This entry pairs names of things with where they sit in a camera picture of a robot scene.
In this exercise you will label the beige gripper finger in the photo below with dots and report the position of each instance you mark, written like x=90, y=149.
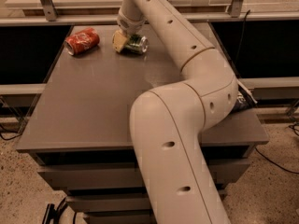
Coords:
x=119, y=40

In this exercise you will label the green soda can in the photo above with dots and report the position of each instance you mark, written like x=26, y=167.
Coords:
x=138, y=44

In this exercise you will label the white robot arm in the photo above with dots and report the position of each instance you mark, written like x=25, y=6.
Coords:
x=165, y=122

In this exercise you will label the grey drawer cabinet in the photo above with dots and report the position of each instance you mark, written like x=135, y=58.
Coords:
x=79, y=133

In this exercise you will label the red soda can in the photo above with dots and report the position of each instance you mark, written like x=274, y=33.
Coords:
x=81, y=41

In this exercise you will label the blue chip bag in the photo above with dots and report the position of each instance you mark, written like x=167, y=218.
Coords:
x=245, y=99

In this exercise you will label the metal railing frame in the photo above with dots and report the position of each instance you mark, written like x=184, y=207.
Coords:
x=79, y=12

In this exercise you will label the black device on floor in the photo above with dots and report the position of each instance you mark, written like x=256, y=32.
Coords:
x=54, y=213

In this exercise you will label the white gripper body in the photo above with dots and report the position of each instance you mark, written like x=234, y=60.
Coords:
x=128, y=24

